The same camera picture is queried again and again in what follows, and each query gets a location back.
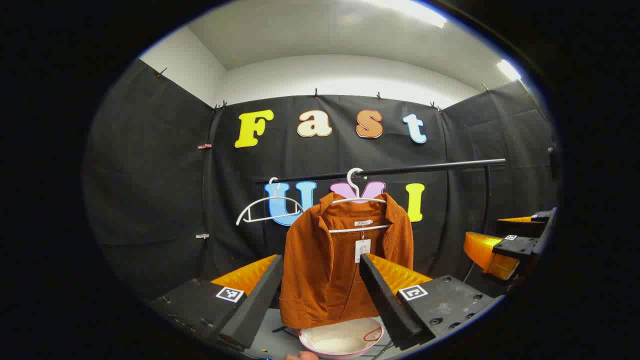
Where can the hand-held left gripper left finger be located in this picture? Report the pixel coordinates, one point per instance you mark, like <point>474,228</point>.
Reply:
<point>255,305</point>

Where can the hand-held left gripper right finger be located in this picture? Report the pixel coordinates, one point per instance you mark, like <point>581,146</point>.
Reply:
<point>385,300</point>

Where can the black clothes rack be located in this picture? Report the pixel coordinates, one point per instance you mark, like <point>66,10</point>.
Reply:
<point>425,170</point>

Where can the white plastic hanger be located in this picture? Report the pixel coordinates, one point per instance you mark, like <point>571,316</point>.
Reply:
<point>358,196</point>
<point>272,198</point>

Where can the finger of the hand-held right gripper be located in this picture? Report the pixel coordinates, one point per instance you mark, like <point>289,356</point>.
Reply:
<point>527,218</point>
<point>515,246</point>

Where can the small ceiling light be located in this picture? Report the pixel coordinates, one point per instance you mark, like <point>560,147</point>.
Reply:
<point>509,70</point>

